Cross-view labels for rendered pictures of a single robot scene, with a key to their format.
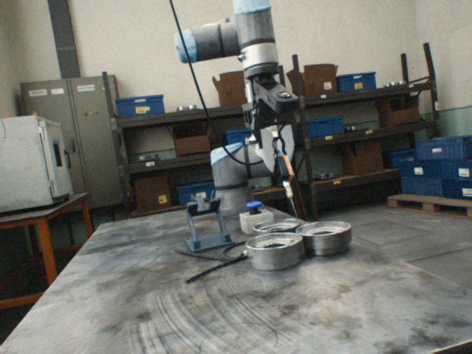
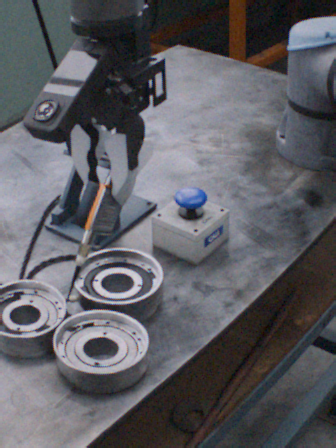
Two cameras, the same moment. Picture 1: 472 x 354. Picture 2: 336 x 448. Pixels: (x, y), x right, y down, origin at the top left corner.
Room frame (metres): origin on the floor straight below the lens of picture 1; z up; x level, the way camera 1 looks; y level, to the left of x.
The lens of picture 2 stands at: (0.37, -0.67, 1.40)
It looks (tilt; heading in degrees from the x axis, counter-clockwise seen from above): 34 degrees down; 51
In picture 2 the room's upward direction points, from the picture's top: 1 degrees counter-clockwise
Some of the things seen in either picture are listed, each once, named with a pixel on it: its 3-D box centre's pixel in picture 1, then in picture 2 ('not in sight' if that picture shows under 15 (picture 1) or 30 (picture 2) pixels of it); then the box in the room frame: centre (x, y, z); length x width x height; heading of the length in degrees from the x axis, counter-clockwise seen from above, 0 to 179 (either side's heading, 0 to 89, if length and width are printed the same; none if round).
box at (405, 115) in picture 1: (397, 112); not in sight; (4.94, -2.26, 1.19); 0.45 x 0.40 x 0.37; 97
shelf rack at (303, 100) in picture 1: (362, 130); not in sight; (4.84, -1.72, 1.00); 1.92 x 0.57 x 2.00; 102
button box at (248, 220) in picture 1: (256, 220); (193, 224); (0.93, -0.03, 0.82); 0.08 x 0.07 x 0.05; 12
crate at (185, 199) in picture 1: (199, 192); not in sight; (4.36, 0.47, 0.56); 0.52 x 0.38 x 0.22; 99
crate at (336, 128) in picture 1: (318, 128); not in sight; (4.70, -1.12, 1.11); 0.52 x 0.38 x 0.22; 102
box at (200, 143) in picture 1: (189, 139); not in sight; (4.34, 0.49, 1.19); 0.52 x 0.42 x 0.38; 102
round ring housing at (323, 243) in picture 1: (324, 237); (101, 353); (0.70, -0.15, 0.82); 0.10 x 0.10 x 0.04
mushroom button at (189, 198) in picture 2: (255, 211); (191, 209); (0.93, -0.03, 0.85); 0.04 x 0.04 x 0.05
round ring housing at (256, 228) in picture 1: (277, 233); (118, 288); (0.79, -0.07, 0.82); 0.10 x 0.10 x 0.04
